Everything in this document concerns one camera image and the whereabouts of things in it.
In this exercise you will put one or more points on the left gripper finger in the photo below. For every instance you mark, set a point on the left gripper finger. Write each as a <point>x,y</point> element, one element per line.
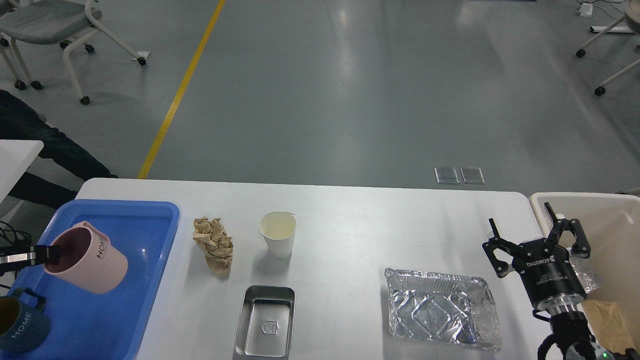
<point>16,258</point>

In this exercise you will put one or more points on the white paper cup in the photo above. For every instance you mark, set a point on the white paper cup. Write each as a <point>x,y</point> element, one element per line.
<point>278,230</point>

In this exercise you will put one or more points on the grey office chair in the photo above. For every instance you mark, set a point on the grey office chair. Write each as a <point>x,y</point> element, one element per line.
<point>47,22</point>

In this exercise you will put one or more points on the white side table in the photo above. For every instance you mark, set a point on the white side table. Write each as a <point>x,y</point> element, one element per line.
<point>15,157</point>

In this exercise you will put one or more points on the dark blue HOME mug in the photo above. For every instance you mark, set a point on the dark blue HOME mug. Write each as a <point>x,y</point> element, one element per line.
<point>23,327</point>

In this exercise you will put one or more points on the floor socket plate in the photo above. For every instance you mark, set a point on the floor socket plate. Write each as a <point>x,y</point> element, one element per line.
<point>446,175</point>
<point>473,175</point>

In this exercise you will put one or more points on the white power adapter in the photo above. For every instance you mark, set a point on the white power adapter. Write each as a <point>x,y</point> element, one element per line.
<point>586,9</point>

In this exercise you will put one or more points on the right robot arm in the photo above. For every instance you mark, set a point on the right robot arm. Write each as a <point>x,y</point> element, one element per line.
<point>570,331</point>

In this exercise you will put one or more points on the blue plastic tray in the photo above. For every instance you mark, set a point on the blue plastic tray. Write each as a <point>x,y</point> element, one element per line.
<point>109,326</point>

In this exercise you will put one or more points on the stainless steel rectangular container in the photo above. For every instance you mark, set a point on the stainless steel rectangular container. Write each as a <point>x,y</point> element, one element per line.
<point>265,324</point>

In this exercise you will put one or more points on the beige plastic bin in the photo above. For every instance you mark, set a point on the beige plastic bin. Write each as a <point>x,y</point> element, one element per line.
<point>611,223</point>

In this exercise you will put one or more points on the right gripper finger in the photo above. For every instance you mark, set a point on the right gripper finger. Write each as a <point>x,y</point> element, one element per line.
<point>522,252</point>
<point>581,246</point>

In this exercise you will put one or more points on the brown paper in bin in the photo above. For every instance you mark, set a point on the brown paper in bin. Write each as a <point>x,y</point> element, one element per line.
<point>609,326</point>

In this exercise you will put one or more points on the aluminium foil tray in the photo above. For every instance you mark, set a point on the aluminium foil tray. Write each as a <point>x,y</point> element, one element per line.
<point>443,308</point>

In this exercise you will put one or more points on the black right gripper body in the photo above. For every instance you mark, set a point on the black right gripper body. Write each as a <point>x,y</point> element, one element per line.
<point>547,274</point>

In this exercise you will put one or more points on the left floor socket plate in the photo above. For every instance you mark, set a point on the left floor socket plate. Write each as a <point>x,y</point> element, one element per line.
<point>446,175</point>

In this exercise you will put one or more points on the crumpled brown paper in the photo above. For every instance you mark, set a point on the crumpled brown paper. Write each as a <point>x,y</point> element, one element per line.
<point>212,239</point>

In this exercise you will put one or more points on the right floor socket plate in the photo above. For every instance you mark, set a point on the right floor socket plate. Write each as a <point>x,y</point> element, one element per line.
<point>473,175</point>

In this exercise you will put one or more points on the person in white sweater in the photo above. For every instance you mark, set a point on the person in white sweater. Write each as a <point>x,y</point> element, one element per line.
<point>20,122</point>

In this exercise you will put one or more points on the pink mug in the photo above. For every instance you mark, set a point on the pink mug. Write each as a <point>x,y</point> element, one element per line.
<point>88,259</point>

